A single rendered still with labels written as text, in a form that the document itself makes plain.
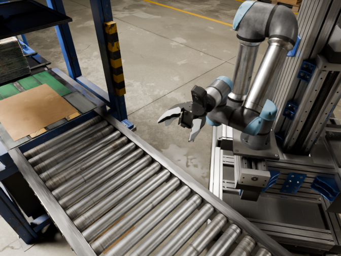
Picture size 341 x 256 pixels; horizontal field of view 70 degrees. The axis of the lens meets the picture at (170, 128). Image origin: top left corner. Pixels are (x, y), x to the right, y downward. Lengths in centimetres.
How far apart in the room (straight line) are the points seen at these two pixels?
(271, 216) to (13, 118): 173
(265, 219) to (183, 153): 94
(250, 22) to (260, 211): 124
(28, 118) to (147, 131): 126
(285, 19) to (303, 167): 77
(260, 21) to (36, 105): 136
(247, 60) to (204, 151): 141
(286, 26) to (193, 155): 158
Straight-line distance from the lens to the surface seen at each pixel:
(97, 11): 145
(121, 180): 117
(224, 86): 92
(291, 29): 102
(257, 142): 128
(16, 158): 144
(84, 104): 165
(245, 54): 111
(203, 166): 225
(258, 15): 104
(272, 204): 190
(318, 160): 153
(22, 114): 173
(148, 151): 126
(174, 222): 104
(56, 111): 166
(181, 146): 240
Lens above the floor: 172
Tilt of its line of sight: 41 degrees down
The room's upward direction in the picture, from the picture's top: straight up
